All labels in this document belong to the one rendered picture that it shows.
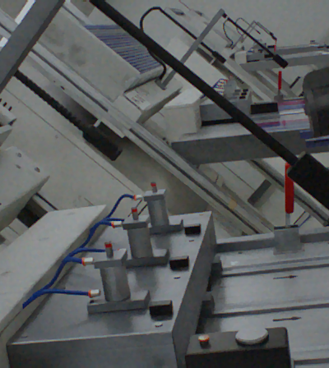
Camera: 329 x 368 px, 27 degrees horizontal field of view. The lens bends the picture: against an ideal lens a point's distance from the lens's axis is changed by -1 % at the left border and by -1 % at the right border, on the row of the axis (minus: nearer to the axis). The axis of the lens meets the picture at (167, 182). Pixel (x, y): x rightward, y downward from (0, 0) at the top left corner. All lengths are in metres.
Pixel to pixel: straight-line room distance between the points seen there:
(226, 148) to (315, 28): 6.67
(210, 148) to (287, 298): 0.96
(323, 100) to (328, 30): 7.54
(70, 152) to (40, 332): 1.16
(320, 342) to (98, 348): 0.19
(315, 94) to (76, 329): 0.35
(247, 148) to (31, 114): 0.53
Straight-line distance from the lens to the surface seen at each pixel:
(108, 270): 0.57
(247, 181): 8.45
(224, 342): 0.52
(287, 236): 0.83
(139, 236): 0.67
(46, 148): 1.71
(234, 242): 0.87
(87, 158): 1.69
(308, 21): 8.25
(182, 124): 1.82
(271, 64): 5.15
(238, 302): 0.71
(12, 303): 0.59
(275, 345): 0.51
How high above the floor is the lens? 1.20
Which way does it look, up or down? 1 degrees down
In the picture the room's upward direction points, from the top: 51 degrees counter-clockwise
